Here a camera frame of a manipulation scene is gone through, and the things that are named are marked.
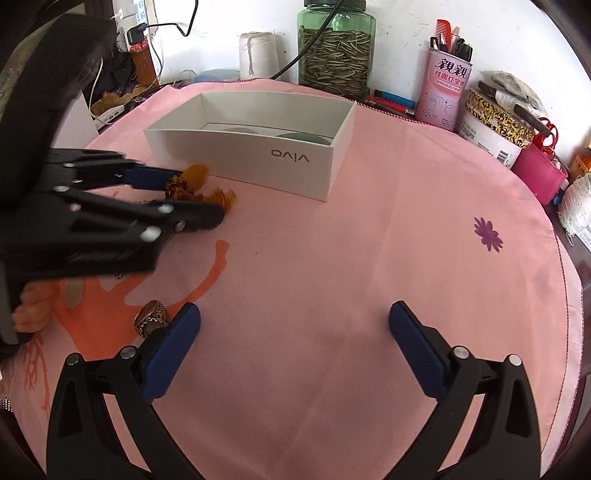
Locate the blue oval case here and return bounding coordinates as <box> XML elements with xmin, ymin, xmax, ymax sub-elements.
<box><xmin>193</xmin><ymin>69</ymin><xmax>240</xmax><ymax>83</ymax></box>

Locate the white power bank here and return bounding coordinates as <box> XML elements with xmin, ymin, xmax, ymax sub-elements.
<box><xmin>93</xmin><ymin>105</ymin><xmax>125</xmax><ymax>130</ymax></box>

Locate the black power cable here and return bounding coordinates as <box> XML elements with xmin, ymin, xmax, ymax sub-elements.
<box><xmin>269</xmin><ymin>0</ymin><xmax>348</xmax><ymax>81</ymax></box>

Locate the blue marker pen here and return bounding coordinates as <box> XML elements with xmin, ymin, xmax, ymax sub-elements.
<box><xmin>374</xmin><ymin>89</ymin><xmax>416</xmax><ymax>109</ymax></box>

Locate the red marker pen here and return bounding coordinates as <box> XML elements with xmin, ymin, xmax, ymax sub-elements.
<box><xmin>367</xmin><ymin>96</ymin><xmax>415</xmax><ymax>116</ymax></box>

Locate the amber bead bracelet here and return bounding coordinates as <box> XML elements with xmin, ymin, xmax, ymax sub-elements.
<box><xmin>164</xmin><ymin>163</ymin><xmax>238</xmax><ymax>214</ymax></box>

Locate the grey oval stone pendant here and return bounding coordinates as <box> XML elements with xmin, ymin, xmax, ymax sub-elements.
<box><xmin>62</xmin><ymin>278</ymin><xmax>84</xmax><ymax>309</ymax></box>

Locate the magenta plastic cup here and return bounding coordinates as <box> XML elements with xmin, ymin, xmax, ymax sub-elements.
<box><xmin>512</xmin><ymin>144</ymin><xmax>567</xmax><ymax>206</ymax></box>

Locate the person's left hand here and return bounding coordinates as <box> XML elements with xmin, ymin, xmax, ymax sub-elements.
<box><xmin>12</xmin><ymin>280</ymin><xmax>60</xmax><ymax>333</ymax></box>

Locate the white vivo cardboard box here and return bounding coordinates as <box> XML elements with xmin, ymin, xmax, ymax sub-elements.
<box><xmin>144</xmin><ymin>91</ymin><xmax>356</xmax><ymax>201</ymax></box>

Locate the leopard pattern round tin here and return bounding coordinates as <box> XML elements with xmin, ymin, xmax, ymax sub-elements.
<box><xmin>458</xmin><ymin>89</ymin><xmax>535</xmax><ymax>169</ymax></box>

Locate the pink printed tablecloth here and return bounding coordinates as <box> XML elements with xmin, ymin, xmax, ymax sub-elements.
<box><xmin>3</xmin><ymin>107</ymin><xmax>583</xmax><ymax>479</ymax></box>

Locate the silver patterned ring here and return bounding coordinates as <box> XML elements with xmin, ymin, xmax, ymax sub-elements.
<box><xmin>133</xmin><ymin>299</ymin><xmax>171</xmax><ymax>340</ymax></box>

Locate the white crochet bundle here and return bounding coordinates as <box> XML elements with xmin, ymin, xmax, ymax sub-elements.
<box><xmin>557</xmin><ymin>174</ymin><xmax>591</xmax><ymax>245</ymax></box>

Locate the red comb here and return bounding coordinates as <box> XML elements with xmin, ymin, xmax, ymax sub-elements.
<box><xmin>436</xmin><ymin>19</ymin><xmax>454</xmax><ymax>53</ymax></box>

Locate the pink pen holder can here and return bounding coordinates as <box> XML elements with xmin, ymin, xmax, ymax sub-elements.
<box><xmin>415</xmin><ymin>48</ymin><xmax>473</xmax><ymax>131</ymax></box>

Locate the black wall charger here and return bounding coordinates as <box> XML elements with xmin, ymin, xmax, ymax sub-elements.
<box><xmin>126</xmin><ymin>23</ymin><xmax>148</xmax><ymax>46</ymax></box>

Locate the white thread spool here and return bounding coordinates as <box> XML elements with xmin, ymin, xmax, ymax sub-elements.
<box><xmin>239</xmin><ymin>32</ymin><xmax>280</xmax><ymax>80</ymax></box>

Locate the green glass seed jar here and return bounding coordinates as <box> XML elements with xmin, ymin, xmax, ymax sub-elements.
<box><xmin>297</xmin><ymin>1</ymin><xmax>377</xmax><ymax>100</ymax></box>

